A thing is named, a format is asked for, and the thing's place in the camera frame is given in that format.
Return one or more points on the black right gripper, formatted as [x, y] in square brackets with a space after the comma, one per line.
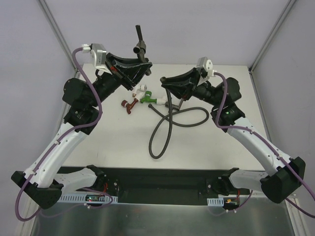
[194, 81]

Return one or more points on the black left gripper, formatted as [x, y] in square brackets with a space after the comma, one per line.
[115, 70]

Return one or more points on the grey metal faucet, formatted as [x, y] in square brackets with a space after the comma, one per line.
[140, 48]

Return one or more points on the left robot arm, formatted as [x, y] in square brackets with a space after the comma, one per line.
[41, 181]

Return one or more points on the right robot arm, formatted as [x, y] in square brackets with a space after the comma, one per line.
[282, 174]

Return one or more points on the white plastic faucet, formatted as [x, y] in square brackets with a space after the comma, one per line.
[139, 88]

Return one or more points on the grey angle valve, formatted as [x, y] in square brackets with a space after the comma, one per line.
[175, 107]

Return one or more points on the green plastic faucet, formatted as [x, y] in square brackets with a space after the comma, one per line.
[148, 99]

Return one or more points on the brown plastic faucet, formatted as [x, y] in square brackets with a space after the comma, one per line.
[129, 106]

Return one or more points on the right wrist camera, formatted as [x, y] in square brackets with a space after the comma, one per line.
[205, 68]

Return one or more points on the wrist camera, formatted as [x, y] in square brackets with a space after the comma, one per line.
[98, 55]
[205, 68]

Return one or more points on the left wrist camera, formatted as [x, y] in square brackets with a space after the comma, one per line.
[98, 55]

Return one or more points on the aluminium frame post left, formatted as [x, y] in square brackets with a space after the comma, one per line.
[57, 31]

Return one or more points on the aluminium frame post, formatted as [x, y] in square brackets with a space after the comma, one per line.
[272, 34]
[57, 31]

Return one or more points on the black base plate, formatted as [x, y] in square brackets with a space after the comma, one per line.
[171, 186]

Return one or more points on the white cable duct right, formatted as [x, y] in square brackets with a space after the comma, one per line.
[215, 202]

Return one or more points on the white cable duct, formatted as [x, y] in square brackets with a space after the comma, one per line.
[87, 198]
[215, 202]

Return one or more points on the aluminium frame post right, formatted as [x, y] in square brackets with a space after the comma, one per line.
[272, 34]

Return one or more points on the white cable duct left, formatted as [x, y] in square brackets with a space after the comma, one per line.
[87, 198]

